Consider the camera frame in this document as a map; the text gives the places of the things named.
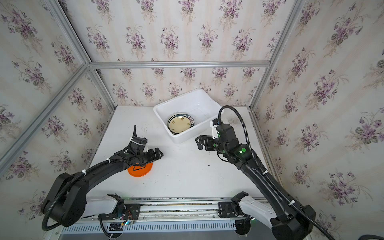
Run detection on orange plate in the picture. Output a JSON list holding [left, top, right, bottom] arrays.
[[127, 163, 153, 178]]

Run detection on white plastic bin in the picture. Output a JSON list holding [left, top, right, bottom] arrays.
[[154, 89, 222, 144]]

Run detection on aluminium frame post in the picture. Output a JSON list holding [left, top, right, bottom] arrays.
[[87, 66, 117, 112]]

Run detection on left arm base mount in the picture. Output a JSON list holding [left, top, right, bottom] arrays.
[[98, 194, 141, 240]]

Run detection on aluminium rail base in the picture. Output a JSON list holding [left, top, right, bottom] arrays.
[[44, 196, 304, 235]]

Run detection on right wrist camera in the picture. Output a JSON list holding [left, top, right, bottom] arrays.
[[210, 119, 220, 139]]

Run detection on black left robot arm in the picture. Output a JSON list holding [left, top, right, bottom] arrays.
[[41, 131, 164, 232]]

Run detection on beige plate with calligraphy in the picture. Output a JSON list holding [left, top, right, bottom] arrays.
[[167, 113, 193, 135]]

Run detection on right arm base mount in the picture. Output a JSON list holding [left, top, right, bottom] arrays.
[[218, 192, 252, 236]]

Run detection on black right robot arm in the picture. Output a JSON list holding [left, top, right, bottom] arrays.
[[196, 106, 334, 240]]

